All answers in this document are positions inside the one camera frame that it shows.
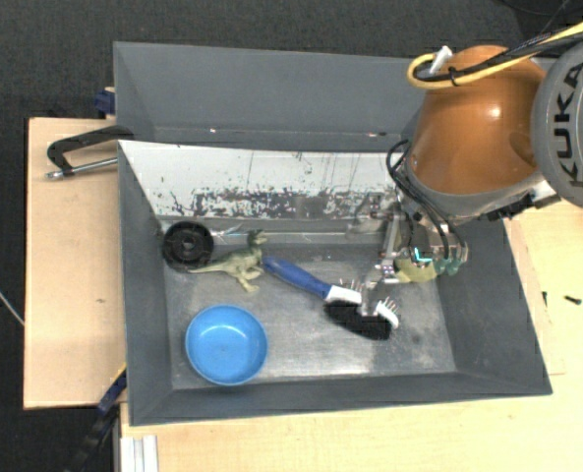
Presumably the blue handled scrubbing brush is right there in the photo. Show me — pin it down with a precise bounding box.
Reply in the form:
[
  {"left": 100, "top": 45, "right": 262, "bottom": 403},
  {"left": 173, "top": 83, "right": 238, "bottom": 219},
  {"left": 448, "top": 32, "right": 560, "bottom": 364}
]
[{"left": 261, "top": 256, "right": 402, "bottom": 341}]

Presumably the grey metal bin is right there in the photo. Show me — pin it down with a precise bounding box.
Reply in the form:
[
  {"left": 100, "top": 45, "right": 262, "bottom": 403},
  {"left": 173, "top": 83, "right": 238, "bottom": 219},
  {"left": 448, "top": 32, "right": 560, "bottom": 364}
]
[{"left": 111, "top": 40, "right": 554, "bottom": 428}]

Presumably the blue bowl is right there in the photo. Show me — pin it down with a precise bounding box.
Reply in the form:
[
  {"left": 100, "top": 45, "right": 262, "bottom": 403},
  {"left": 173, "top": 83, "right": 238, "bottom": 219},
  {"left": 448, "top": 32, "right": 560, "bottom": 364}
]
[{"left": 184, "top": 304, "right": 269, "bottom": 387}]

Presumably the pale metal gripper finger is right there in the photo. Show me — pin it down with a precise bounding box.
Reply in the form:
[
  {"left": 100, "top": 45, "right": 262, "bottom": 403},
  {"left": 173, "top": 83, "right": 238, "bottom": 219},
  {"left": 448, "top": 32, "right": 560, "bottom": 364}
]
[{"left": 360, "top": 273, "right": 386, "bottom": 318}]

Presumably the green toy dinosaur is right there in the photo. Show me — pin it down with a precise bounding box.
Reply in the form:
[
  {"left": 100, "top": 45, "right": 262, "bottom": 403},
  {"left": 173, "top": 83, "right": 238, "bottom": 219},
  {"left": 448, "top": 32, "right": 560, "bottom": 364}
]
[{"left": 187, "top": 228, "right": 268, "bottom": 294}]

